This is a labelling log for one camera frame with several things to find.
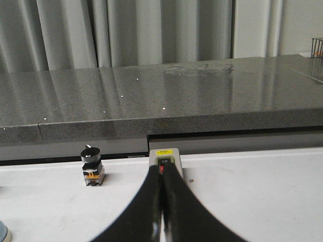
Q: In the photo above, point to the grey push-button switch box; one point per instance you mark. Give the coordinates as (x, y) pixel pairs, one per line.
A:
(162, 157)

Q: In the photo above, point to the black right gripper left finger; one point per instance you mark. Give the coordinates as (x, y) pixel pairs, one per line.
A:
(141, 220)

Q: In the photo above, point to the grey stone counter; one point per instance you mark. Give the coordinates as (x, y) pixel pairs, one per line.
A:
(53, 114)

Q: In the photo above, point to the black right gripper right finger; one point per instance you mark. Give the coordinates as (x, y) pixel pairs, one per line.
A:
(186, 219)

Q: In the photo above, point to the grey curtain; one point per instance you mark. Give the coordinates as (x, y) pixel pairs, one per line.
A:
(54, 35)

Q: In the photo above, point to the black wire rack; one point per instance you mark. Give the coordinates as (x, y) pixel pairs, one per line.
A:
(317, 47)

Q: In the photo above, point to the black rotary selector switch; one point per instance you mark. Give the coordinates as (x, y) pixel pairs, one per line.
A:
(93, 169)

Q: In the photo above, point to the blue call bell cream base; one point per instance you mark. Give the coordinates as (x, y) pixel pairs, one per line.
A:
(5, 234)

